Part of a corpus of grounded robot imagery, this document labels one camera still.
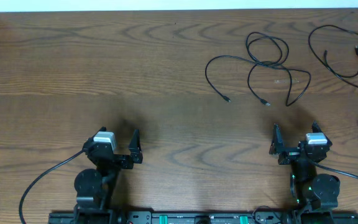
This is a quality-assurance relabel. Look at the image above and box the thin black cable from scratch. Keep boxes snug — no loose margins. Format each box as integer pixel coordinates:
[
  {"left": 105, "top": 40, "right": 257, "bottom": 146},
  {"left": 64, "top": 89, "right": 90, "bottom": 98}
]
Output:
[{"left": 308, "top": 24, "right": 358, "bottom": 89}]

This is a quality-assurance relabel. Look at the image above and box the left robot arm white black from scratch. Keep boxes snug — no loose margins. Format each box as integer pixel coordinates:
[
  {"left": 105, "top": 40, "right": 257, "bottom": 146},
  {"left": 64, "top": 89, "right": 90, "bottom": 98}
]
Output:
[{"left": 71, "top": 127, "right": 143, "bottom": 224}]

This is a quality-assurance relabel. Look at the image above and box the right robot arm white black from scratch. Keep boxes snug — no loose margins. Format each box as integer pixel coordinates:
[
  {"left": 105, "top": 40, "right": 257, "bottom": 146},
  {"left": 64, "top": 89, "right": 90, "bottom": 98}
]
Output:
[{"left": 269, "top": 123, "right": 341, "bottom": 224}]

